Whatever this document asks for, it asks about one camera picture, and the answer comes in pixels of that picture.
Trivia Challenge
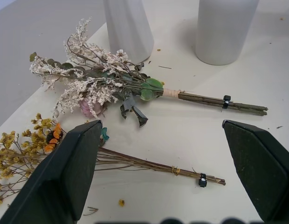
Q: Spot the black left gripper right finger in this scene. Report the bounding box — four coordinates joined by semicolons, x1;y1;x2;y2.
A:
221;119;289;222

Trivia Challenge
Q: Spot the white faceted ceramic vase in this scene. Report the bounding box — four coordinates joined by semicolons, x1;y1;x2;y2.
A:
103;0;155;64

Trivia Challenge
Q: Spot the yellow and orange flower bouquet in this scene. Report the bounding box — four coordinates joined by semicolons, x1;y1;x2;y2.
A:
0;113;226;206

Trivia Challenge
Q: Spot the white smooth cylindrical vase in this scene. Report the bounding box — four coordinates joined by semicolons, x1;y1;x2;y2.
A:
195;0;260;66

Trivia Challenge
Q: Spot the white and pink flower bouquet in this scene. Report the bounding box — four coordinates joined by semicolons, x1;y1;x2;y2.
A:
29;16;268;128

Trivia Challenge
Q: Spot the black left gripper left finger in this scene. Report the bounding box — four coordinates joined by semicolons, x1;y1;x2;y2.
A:
0;119;103;224

